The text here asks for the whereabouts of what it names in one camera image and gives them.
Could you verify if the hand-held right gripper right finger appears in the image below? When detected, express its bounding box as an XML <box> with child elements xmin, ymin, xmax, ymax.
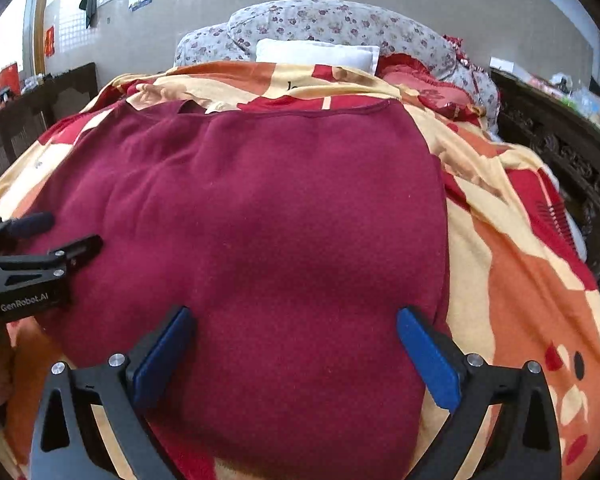
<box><xmin>396</xmin><ymin>307</ymin><xmax>563</xmax><ymax>480</ymax></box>

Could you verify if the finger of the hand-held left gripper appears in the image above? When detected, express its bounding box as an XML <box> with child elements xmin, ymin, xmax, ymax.
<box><xmin>0</xmin><ymin>211</ymin><xmax>56</xmax><ymax>256</ymax></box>
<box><xmin>0</xmin><ymin>234</ymin><xmax>104</xmax><ymax>281</ymax></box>

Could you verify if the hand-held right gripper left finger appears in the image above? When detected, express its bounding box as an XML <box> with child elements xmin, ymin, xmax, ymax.
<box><xmin>30</xmin><ymin>306</ymin><xmax>197</xmax><ymax>480</ymax></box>

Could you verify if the maroon sweater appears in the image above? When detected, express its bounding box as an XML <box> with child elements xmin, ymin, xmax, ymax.
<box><xmin>17</xmin><ymin>99</ymin><xmax>451</xmax><ymax>480</ymax></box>

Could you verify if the red orange printed blanket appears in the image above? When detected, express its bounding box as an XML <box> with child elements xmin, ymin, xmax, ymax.
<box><xmin>0</xmin><ymin>60</ymin><xmax>600</xmax><ymax>480</ymax></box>

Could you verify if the dark wooden cabinet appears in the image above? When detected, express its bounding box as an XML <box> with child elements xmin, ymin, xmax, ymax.
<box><xmin>0</xmin><ymin>62</ymin><xmax>98</xmax><ymax>201</ymax></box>

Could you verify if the large red poster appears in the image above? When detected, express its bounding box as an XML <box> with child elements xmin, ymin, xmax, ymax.
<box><xmin>0</xmin><ymin>62</ymin><xmax>20</xmax><ymax>106</ymax></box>

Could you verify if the dark hanging cloth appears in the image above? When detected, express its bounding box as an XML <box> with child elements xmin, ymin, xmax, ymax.
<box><xmin>79</xmin><ymin>0</ymin><xmax>100</xmax><ymax>30</ymax></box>

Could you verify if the carved dark wooden sideboard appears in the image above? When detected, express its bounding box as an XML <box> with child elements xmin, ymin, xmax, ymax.
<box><xmin>490</xmin><ymin>70</ymin><xmax>600</xmax><ymax>291</ymax></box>

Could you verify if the red ruffled pillow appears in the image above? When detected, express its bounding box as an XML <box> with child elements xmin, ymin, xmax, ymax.
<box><xmin>377</xmin><ymin>54</ymin><xmax>486</xmax><ymax>121</ymax></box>

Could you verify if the white pillow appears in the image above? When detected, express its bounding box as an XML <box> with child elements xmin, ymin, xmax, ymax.
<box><xmin>256</xmin><ymin>38</ymin><xmax>381</xmax><ymax>71</ymax></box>

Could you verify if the grey floral quilt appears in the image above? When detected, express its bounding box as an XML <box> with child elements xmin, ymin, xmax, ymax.
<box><xmin>174</xmin><ymin>0</ymin><xmax>501</xmax><ymax>136</ymax></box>

